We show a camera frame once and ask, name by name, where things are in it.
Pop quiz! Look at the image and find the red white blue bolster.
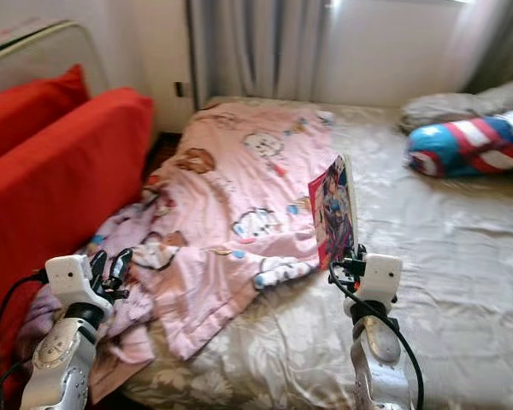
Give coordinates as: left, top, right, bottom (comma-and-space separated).
406, 111, 513, 179

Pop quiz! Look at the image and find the colourful comic book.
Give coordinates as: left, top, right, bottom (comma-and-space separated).
308, 154, 360, 272

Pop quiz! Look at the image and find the grey floral bedsheet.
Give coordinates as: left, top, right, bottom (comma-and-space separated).
120, 96, 513, 410

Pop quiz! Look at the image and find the large red sofa cushion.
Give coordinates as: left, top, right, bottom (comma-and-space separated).
0, 87, 155, 410

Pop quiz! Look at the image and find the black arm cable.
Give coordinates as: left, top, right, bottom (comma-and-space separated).
327, 265, 427, 410
0, 269, 50, 410

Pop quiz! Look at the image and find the grey curtain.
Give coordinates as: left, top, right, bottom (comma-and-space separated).
186, 0, 330, 103
462, 0, 513, 93

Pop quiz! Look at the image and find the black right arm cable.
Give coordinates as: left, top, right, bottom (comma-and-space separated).
327, 265, 427, 410

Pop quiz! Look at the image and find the pink cartoon print blanket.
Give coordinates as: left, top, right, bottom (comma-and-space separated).
26, 101, 339, 402

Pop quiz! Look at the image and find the slim red cushion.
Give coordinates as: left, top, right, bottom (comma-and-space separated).
0, 64, 91, 167

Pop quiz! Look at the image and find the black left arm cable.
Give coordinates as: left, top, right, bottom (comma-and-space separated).
0, 269, 50, 410

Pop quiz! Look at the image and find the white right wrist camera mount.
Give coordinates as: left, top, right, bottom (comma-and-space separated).
351, 253, 403, 319

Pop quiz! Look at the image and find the white quilted mattress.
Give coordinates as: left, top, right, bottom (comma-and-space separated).
0, 19, 112, 99

